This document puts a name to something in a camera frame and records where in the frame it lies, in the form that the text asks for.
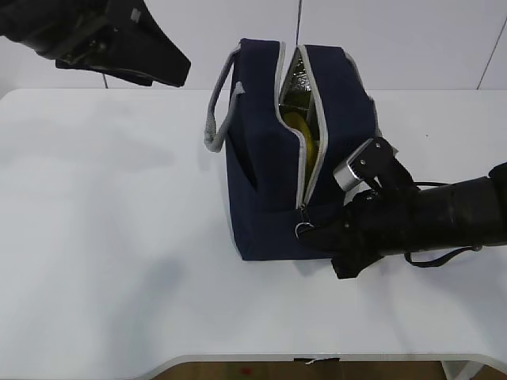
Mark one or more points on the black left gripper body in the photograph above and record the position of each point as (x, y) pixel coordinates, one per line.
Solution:
(67, 29)

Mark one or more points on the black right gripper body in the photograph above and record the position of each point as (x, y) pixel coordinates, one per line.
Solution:
(369, 225)

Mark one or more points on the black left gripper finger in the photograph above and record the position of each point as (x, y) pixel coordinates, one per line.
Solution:
(138, 51)
(129, 70)

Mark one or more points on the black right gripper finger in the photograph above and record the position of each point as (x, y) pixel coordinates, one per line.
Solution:
(348, 265)
(343, 235)

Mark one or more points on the navy blue lunch bag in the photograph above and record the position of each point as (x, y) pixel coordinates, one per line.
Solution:
(269, 193)

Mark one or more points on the yellow banana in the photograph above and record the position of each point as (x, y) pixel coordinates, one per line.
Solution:
(295, 121)

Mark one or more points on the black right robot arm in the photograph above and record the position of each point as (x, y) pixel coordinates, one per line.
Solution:
(427, 223)

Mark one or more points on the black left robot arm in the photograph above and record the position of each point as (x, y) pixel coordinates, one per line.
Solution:
(116, 38)

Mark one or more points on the white table leg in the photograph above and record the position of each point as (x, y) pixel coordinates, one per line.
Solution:
(461, 370)

